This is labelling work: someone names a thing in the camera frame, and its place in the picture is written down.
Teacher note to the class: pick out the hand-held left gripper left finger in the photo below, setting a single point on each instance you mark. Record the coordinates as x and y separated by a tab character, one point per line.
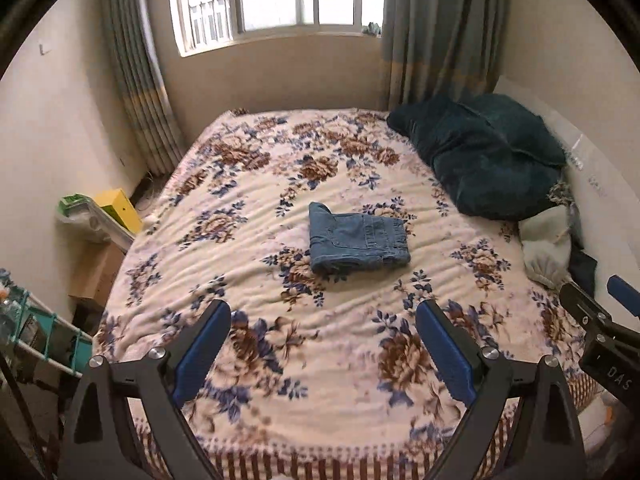
202	347

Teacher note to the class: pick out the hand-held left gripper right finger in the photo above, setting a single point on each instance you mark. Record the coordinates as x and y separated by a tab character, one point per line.
445	347

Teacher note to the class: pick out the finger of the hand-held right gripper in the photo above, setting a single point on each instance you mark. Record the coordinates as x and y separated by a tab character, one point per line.
582	305
625	297

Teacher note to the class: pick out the blue denim pants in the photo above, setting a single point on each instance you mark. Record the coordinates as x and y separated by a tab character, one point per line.
350	240

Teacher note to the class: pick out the dark navy cloth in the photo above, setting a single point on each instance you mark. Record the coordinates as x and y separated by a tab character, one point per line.
582	270

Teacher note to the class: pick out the light grey cloth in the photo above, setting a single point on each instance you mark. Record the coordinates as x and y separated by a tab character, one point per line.
545	245

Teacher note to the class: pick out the patterned cloth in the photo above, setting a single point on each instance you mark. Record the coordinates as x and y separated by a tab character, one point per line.
560	194

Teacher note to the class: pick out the cardboard box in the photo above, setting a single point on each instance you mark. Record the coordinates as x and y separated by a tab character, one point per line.
95	272

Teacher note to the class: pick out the floral printed blanket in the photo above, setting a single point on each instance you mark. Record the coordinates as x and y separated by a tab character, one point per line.
250	210

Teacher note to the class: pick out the yellow box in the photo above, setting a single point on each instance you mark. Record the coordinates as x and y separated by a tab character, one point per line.
122	210

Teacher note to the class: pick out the teal storage rack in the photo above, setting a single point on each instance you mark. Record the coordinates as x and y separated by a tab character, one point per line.
45	322

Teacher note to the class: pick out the clear plastic bag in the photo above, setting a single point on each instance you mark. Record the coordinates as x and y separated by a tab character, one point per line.
95	227

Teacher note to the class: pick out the dark teal duvet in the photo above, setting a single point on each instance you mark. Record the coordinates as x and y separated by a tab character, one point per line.
480	155

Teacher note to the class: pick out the green packet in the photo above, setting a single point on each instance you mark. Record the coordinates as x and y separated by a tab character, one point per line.
74	203

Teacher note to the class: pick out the grey striped curtain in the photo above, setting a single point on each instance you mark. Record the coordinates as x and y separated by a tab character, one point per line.
140	75
440	35

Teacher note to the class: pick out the small item on windowsill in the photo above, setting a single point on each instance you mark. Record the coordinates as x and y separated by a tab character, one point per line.
372	28

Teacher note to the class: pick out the wall hook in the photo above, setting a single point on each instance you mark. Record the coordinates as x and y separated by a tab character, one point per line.
44	50

